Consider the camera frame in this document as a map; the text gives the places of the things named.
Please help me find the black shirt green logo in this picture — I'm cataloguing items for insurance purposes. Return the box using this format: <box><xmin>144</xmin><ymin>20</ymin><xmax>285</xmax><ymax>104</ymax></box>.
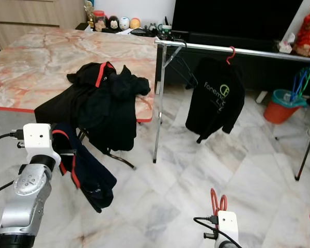
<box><xmin>185</xmin><ymin>56</ymin><xmax>246</xmax><ymax>144</ymax></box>

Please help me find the glass jar red lid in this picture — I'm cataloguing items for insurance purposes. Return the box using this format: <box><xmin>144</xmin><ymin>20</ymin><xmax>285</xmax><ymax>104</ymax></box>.
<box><xmin>93</xmin><ymin>10</ymin><xmax>107</xmax><ymax>32</ymax></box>

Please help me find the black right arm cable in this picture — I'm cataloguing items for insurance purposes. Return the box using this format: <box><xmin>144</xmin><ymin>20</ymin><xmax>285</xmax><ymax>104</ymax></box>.
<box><xmin>193</xmin><ymin>216</ymin><xmax>243</xmax><ymax>248</ymax></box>

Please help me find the black television console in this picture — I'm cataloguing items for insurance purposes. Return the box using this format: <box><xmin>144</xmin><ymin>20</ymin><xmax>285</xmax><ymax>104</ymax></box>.
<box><xmin>158</xmin><ymin>32</ymin><xmax>310</xmax><ymax>94</ymax></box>

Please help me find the navy blue knit garment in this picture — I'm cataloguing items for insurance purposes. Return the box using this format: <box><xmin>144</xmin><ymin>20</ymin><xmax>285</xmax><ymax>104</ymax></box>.
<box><xmin>53</xmin><ymin>123</ymin><xmax>118</xmax><ymax>213</ymax></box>

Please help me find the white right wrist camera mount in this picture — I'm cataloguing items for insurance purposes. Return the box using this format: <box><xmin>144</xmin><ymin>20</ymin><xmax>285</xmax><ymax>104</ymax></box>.
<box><xmin>217</xmin><ymin>210</ymin><xmax>239</xmax><ymax>248</ymax></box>

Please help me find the orange bin green liner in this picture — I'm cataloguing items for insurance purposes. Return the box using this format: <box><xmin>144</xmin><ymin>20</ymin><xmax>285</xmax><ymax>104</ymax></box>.
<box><xmin>263</xmin><ymin>89</ymin><xmax>303</xmax><ymax>125</ymax></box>

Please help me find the white tissue pack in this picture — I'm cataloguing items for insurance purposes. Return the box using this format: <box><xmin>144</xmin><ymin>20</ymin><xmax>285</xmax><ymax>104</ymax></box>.
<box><xmin>279</xmin><ymin>34</ymin><xmax>294</xmax><ymax>54</ymax></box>

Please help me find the blue plastic hanger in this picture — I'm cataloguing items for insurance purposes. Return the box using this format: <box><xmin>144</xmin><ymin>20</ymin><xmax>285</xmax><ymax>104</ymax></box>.
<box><xmin>293</xmin><ymin>67</ymin><xmax>310</xmax><ymax>101</ymax></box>

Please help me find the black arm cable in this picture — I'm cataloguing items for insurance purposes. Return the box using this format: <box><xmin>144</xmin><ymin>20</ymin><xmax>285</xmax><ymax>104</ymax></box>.
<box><xmin>0</xmin><ymin>129</ymin><xmax>26</xmax><ymax>243</ymax></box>
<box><xmin>193</xmin><ymin>216</ymin><xmax>243</xmax><ymax>248</ymax></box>

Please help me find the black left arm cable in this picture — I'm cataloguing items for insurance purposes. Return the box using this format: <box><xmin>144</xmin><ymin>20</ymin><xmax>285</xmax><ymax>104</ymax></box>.
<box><xmin>0</xmin><ymin>129</ymin><xmax>26</xmax><ymax>243</ymax></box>

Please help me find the black white round doll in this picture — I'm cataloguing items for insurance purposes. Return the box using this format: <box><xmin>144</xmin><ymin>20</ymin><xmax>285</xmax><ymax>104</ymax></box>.
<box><xmin>107</xmin><ymin>15</ymin><xmax>120</xmax><ymax>32</ymax></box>

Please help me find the red laughing Buddha statue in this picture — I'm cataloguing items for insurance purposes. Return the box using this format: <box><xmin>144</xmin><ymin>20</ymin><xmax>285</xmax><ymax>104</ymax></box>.
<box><xmin>293</xmin><ymin>8</ymin><xmax>310</xmax><ymax>57</ymax></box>

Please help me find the black wire hanger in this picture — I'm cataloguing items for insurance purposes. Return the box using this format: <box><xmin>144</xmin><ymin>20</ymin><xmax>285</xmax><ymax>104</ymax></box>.
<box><xmin>176</xmin><ymin>49</ymin><xmax>199</xmax><ymax>88</ymax></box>

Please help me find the black flat screen television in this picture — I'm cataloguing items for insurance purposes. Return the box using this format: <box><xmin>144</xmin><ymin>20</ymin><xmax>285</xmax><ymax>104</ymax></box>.
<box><xmin>172</xmin><ymin>0</ymin><xmax>305</xmax><ymax>39</ymax></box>

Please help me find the green plastic hanger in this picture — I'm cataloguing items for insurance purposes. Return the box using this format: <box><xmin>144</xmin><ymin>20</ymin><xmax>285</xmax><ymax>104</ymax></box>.
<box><xmin>301</xmin><ymin>67</ymin><xmax>310</xmax><ymax>99</ymax></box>

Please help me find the light wooden cabinet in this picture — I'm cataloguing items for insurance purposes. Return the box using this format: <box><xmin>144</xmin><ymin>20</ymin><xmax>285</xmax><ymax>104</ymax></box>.
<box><xmin>0</xmin><ymin>0</ymin><xmax>87</xmax><ymax>50</ymax></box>

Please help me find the pink marble folding table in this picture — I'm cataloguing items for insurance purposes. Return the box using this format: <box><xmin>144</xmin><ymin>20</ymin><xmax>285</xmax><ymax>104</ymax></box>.
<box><xmin>0</xmin><ymin>27</ymin><xmax>159</xmax><ymax>171</ymax></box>

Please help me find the black sweater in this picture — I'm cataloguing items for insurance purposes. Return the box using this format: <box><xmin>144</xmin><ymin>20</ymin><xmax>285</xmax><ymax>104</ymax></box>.
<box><xmin>85</xmin><ymin>66</ymin><xmax>151</xmax><ymax>153</ymax></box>

